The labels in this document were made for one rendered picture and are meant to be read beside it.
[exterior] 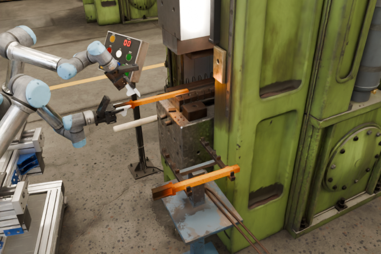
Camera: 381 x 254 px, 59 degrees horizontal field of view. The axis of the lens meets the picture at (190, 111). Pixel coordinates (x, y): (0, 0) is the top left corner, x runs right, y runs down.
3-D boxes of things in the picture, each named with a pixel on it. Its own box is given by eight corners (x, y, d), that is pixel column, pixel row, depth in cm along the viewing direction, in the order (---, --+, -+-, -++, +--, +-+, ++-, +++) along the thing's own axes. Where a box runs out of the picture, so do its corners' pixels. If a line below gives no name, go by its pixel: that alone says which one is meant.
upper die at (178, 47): (177, 55, 178) (176, 38, 173) (163, 43, 194) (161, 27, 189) (243, 41, 194) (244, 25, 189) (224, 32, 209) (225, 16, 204)
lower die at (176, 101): (179, 112, 197) (178, 99, 192) (166, 97, 212) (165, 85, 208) (239, 95, 213) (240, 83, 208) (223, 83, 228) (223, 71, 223)
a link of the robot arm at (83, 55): (64, 59, 166) (80, 54, 161) (77, 51, 175) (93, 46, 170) (72, 73, 169) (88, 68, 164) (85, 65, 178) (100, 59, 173)
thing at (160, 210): (163, 253, 221) (163, 252, 220) (134, 195, 265) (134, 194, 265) (215, 229, 236) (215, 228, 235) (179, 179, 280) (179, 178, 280)
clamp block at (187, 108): (189, 122, 188) (188, 112, 184) (182, 115, 194) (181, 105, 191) (207, 117, 192) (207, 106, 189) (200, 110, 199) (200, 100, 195)
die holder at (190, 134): (183, 187, 207) (181, 127, 183) (159, 152, 236) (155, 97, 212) (257, 159, 228) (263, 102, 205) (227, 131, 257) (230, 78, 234)
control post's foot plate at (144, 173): (134, 181, 280) (133, 172, 275) (126, 165, 296) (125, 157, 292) (159, 172, 288) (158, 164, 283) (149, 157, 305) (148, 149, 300)
